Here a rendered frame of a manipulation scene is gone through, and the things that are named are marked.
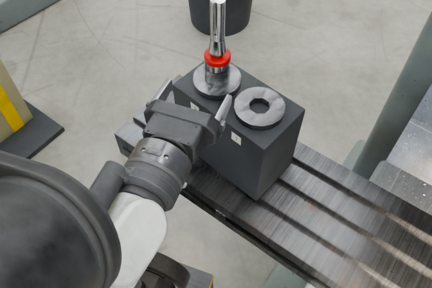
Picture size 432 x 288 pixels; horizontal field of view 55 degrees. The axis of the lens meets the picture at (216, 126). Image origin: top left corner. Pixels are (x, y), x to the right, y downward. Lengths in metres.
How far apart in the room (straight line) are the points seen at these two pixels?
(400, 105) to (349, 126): 1.17
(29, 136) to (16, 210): 2.06
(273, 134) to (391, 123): 0.51
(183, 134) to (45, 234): 0.41
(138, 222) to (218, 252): 1.33
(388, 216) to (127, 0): 2.41
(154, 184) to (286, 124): 0.28
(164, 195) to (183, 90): 0.27
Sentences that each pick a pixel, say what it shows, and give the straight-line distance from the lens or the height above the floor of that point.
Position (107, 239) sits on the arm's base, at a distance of 0.24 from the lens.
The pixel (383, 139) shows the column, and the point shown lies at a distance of 1.22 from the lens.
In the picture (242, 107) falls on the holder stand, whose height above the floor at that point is 1.17.
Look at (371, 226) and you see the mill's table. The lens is 0.88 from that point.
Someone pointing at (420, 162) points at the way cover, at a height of 0.94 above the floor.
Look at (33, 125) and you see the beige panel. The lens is 2.32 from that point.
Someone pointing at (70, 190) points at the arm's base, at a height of 1.53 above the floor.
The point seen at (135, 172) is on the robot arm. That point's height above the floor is 1.25.
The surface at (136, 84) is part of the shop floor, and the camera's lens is 2.39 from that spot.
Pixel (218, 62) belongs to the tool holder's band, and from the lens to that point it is 0.72.
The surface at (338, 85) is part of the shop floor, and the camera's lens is 2.45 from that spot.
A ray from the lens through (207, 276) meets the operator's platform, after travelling 1.39.
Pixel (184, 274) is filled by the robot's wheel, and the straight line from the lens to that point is 1.24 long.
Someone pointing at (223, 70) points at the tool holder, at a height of 1.21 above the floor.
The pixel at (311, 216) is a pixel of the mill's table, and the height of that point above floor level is 0.97.
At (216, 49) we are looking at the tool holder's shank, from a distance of 0.70.
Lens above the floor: 1.72
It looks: 53 degrees down
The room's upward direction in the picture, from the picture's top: straight up
